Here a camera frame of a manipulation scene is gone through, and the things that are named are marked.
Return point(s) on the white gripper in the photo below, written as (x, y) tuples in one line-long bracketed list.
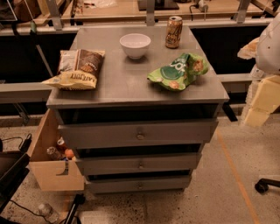
[(269, 51)]

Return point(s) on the green rice chip bag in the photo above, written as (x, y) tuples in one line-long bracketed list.
[(180, 73)]

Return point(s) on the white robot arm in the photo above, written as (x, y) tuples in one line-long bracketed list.
[(266, 51)]

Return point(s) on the brown yellow chip bag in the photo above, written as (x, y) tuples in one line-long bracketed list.
[(78, 70)]

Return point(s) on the top grey drawer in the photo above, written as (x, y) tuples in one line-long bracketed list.
[(126, 134)]

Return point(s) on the grey drawer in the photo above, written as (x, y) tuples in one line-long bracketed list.
[(135, 164), (126, 134), (139, 184)]

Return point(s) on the gold soda can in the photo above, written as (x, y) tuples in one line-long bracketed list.
[(173, 31)]

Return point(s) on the black office chair base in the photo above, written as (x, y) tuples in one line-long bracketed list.
[(262, 186)]

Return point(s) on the white bowl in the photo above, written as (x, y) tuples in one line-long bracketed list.
[(135, 45)]

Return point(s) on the grey drawer cabinet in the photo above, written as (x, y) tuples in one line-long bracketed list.
[(124, 94)]

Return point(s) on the middle grey drawer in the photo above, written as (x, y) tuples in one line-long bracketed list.
[(135, 164)]

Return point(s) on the bottom grey drawer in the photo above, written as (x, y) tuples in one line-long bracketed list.
[(139, 184)]

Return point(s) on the orange fruit in crate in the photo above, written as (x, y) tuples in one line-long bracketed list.
[(69, 153)]

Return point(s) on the bottle in crate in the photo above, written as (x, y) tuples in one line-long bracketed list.
[(53, 153)]

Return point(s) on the wooden crate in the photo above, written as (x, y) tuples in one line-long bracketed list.
[(52, 175)]

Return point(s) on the clear plastic bottle on floor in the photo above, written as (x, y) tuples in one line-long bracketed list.
[(48, 212)]

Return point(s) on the black equipment lower left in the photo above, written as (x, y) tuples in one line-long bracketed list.
[(13, 170)]

